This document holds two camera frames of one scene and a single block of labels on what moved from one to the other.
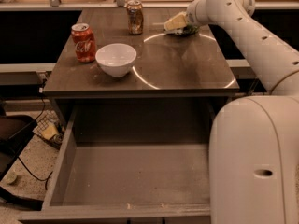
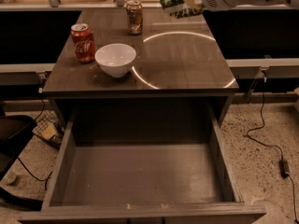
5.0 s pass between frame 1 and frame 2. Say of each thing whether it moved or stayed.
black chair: stayed
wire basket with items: stayed
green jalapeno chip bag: moved
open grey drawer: stayed
